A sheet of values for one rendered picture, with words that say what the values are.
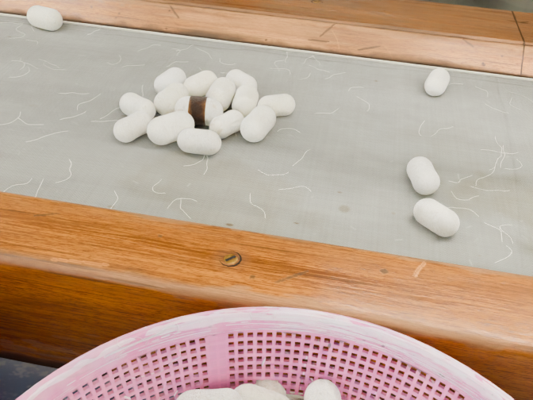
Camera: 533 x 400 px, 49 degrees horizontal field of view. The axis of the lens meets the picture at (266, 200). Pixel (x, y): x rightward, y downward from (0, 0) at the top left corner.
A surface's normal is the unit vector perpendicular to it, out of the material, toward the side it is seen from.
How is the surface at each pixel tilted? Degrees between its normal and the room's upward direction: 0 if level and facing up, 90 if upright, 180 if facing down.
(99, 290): 90
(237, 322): 75
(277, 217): 0
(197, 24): 45
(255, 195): 0
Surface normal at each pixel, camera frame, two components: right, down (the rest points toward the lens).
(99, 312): -0.18, 0.61
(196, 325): 0.29, 0.38
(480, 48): -0.10, -0.12
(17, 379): 0.05, -0.78
